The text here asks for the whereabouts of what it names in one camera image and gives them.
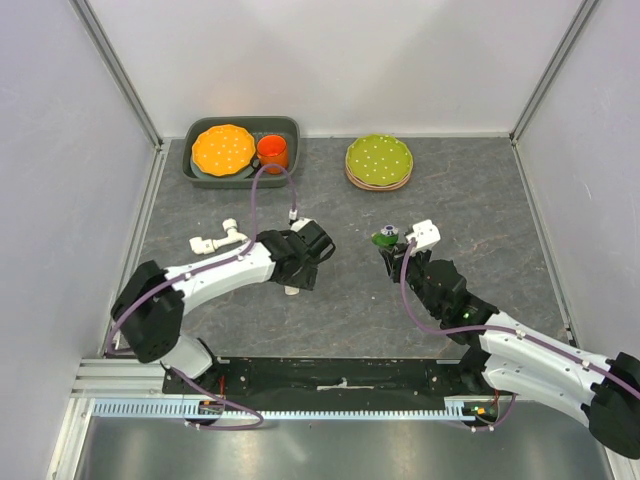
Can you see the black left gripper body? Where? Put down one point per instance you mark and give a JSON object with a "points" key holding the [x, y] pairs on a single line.
{"points": [[305, 277]]}

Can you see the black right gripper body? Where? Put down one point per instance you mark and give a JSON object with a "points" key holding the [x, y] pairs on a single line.
{"points": [[415, 266]]}

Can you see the green plastic water faucet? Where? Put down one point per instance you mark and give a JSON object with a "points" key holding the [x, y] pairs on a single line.
{"points": [[386, 237]]}

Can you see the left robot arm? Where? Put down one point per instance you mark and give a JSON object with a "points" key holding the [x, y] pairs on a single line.
{"points": [[149, 311]]}

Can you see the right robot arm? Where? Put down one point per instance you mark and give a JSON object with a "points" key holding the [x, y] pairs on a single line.
{"points": [[600, 392]]}

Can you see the pink plate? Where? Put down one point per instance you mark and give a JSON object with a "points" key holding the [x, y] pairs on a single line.
{"points": [[407, 177]]}

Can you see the tan bottom plate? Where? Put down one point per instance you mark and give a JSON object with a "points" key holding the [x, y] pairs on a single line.
{"points": [[380, 188]]}

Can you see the teal plate under orange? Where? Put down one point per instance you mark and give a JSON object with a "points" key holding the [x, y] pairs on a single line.
{"points": [[242, 174]]}

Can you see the green dotted plate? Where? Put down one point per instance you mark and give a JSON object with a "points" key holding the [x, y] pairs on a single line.
{"points": [[379, 160]]}

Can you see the white pvc pipe assembly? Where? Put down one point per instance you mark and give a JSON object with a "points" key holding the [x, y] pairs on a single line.
{"points": [[201, 246]]}

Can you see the orange mug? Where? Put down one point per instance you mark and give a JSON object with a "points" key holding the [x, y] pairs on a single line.
{"points": [[271, 150]]}

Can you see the grey plastic dish tub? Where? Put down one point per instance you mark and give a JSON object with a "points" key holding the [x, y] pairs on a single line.
{"points": [[257, 126]]}

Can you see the orange dotted plate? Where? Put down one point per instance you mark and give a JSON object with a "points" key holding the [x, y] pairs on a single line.
{"points": [[223, 149]]}

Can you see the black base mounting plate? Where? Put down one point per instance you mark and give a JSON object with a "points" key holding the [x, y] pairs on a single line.
{"points": [[346, 384]]}

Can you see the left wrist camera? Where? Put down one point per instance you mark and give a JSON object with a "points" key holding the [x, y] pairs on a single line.
{"points": [[297, 223]]}

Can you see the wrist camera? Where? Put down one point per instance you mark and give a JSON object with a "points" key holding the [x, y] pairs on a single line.
{"points": [[423, 236], [297, 223]]}

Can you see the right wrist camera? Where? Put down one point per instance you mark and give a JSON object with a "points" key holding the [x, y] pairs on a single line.
{"points": [[423, 236]]}

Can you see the grey slotted cable duct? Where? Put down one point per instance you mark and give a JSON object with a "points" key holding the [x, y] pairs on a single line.
{"points": [[196, 409]]}

